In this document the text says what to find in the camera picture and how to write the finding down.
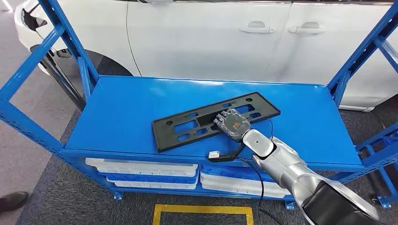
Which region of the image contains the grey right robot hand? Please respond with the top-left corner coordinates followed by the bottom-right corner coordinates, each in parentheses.
top-left (214, 108), bottom-right (252, 143)

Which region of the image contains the black plastic bracket part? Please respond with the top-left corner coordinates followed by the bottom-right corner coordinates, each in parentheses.
top-left (151, 91), bottom-right (282, 153)

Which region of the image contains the blue metal shelf rack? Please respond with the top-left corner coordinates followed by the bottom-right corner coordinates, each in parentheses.
top-left (370, 166), bottom-right (398, 210)
top-left (0, 0), bottom-right (398, 211)

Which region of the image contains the white plastic bin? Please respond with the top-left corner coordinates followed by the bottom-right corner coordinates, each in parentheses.
top-left (200, 172), bottom-right (282, 192)
top-left (201, 183), bottom-right (292, 200)
top-left (85, 157), bottom-right (199, 178)
top-left (107, 177), bottom-right (198, 190)

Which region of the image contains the yellow floor tape square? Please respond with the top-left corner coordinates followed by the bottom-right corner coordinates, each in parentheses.
top-left (152, 204), bottom-right (255, 225)

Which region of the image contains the white car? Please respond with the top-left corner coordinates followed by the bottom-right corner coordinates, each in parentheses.
top-left (14, 0), bottom-right (398, 113)

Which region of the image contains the person's foot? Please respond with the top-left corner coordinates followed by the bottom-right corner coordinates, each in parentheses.
top-left (0, 191), bottom-right (29, 214)

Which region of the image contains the black camera cable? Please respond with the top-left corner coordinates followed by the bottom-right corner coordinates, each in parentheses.
top-left (236, 156), bottom-right (283, 225)

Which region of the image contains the silver stanchion post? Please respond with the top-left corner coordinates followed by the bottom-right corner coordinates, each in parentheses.
top-left (40, 54), bottom-right (87, 112)

